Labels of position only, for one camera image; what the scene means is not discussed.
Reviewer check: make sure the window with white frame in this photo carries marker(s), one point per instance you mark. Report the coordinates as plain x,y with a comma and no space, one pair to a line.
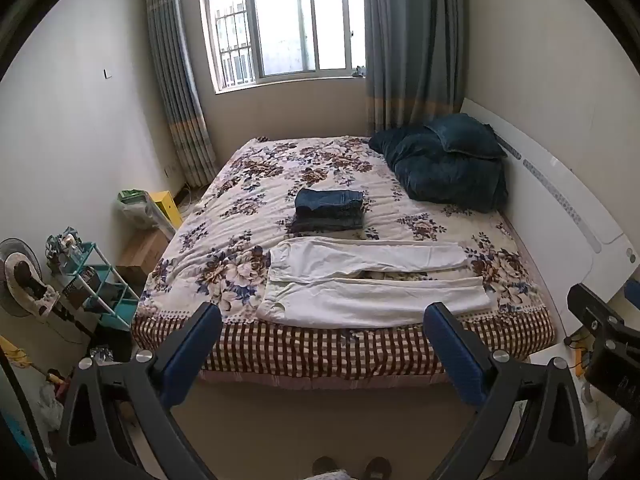
285,25

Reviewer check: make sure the brown cardboard box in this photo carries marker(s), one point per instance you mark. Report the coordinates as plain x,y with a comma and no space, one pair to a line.
142,255

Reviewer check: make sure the clutter on shelf rack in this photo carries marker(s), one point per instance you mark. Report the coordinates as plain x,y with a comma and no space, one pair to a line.
65,247

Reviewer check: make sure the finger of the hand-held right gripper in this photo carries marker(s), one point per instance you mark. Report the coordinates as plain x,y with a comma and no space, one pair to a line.
587,306

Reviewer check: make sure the standing fan with cloth cover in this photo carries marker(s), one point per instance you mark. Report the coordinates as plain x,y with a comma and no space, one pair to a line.
25,280

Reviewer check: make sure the grey-blue striped curtain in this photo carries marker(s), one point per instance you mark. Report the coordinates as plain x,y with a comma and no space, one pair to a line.
180,85
412,45

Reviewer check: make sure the white bed headboard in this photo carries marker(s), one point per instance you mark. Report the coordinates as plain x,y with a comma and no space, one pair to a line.
550,195

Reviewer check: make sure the dark blue quilt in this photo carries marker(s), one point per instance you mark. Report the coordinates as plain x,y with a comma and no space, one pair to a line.
445,180

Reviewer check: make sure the teal shelf rack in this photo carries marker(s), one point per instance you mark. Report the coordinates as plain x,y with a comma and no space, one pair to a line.
107,290

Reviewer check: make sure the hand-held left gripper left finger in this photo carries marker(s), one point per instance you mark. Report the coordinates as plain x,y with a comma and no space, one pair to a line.
192,355

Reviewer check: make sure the white plastic bag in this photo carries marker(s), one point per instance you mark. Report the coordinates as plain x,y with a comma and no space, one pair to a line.
137,207

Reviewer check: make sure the folded blue jeans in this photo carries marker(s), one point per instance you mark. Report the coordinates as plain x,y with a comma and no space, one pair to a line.
327,201

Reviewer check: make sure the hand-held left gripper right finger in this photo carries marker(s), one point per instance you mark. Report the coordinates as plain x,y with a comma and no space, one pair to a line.
455,355

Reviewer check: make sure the white pants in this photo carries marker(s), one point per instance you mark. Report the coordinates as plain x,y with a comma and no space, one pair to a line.
350,305

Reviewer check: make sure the dark blue pillow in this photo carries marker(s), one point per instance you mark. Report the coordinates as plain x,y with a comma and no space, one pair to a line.
467,135

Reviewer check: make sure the yellow box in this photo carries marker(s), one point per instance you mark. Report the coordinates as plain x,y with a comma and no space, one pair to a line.
167,207

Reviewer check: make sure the person's brown shoe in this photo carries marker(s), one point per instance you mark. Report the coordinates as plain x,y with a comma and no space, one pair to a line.
378,466

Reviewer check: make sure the floral plaid blanket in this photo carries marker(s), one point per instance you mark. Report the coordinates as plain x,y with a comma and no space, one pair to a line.
310,170

